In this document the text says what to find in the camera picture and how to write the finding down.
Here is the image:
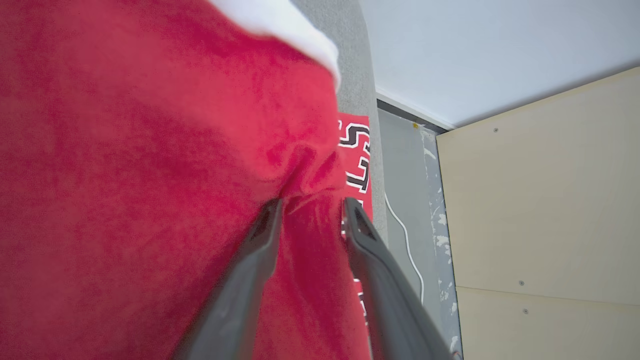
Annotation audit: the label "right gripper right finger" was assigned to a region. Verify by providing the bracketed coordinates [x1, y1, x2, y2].
[342, 197, 453, 360]

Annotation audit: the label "white wall baseboard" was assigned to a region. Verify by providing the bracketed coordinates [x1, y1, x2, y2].
[375, 89, 457, 135]

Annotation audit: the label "red shorts with white stripe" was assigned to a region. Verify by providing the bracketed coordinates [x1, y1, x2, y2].
[0, 0, 373, 360]

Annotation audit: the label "light plywood panel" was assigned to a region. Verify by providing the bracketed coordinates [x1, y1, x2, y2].
[436, 66, 640, 307]
[455, 286, 640, 360]

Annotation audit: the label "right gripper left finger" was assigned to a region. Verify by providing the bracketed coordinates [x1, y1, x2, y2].
[172, 198, 284, 360]

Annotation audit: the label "thin white floor cable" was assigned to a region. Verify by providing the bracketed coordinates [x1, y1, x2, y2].
[383, 191, 426, 306]

